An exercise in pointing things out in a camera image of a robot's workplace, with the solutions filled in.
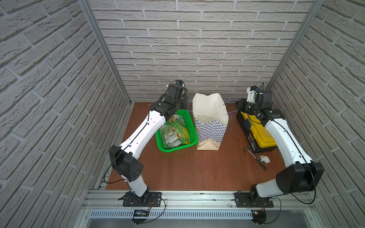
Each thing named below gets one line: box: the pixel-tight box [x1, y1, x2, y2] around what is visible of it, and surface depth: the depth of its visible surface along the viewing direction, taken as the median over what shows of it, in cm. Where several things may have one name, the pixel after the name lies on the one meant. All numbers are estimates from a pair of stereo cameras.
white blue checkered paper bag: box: [192, 93, 229, 151], surface depth 85 cm
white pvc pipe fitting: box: [258, 154, 271, 164], surface depth 88 cm
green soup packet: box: [159, 122, 185, 150], surface depth 92 cm
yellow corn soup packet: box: [181, 124, 192, 145], surface depth 98 cm
